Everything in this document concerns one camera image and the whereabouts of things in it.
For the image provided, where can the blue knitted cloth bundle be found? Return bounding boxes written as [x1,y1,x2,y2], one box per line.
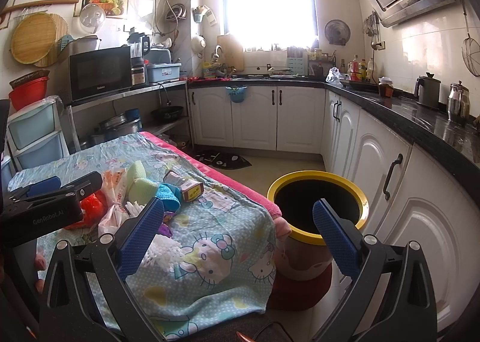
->
[155,183,182,213]

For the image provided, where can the black microwave oven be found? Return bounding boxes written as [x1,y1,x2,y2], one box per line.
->
[68,46,132,102]

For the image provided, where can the white cabinet run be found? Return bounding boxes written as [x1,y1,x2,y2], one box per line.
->
[188,85,479,330]

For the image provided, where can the black granite countertop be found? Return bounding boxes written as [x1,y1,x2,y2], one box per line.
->
[187,77,479,169]

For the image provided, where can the blue dish rack box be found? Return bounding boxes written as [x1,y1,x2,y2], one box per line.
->
[146,63,181,84]

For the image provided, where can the black floor mat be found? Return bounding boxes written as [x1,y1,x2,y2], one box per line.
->
[193,150,251,170]

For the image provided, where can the steel thermos jug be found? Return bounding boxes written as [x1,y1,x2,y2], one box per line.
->
[448,81,470,127]

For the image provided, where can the wire skimmer strainer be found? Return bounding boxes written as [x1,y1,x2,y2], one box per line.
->
[459,0,480,77]

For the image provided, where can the white orange plastic bag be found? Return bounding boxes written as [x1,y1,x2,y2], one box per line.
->
[97,168,144,236]

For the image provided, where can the black wok pan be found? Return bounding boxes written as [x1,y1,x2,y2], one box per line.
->
[151,106,184,123]

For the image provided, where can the white purple crumpled wrapper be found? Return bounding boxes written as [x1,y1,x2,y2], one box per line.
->
[141,212,184,272]

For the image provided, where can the blue hanging sink basket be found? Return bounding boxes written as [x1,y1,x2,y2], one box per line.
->
[225,86,247,103]

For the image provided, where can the steel pot with lid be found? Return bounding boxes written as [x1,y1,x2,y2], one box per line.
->
[99,108,143,141]

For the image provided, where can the grey electric kettle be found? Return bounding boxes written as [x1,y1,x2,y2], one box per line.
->
[414,73,441,109]

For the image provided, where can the round bamboo tray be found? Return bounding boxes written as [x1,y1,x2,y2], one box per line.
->
[10,12,56,64]

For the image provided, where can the plastic drawer cabinet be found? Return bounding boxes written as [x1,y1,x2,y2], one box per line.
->
[7,95,69,171]

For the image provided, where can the pink blanket under cloth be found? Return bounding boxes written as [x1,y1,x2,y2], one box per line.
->
[141,131,291,242]

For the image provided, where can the yellow rimmed trash bin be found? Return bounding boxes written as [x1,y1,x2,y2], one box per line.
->
[268,170,369,281]

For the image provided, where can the fruit picture on wall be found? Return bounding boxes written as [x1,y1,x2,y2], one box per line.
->
[73,0,129,19]

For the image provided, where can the black blender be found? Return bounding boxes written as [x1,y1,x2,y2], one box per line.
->
[127,32,151,86]

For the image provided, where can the wooden cutting board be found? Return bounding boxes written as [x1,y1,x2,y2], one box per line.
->
[216,34,245,72]

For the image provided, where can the Hello Kitty blue tablecloth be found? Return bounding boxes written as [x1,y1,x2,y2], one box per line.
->
[8,133,278,340]

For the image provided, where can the green knitted cloth bundle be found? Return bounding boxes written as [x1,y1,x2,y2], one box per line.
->
[127,160,160,206]

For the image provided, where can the red plastic basin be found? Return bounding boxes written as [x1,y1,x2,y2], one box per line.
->
[9,76,49,111]

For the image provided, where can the crushed pink red carton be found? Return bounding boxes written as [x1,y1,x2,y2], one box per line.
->
[163,170,204,202]

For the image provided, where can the wall mounted small fan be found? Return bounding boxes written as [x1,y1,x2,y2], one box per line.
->
[324,19,351,46]

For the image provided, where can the red stool under bin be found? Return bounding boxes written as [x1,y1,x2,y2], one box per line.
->
[267,263,332,311]

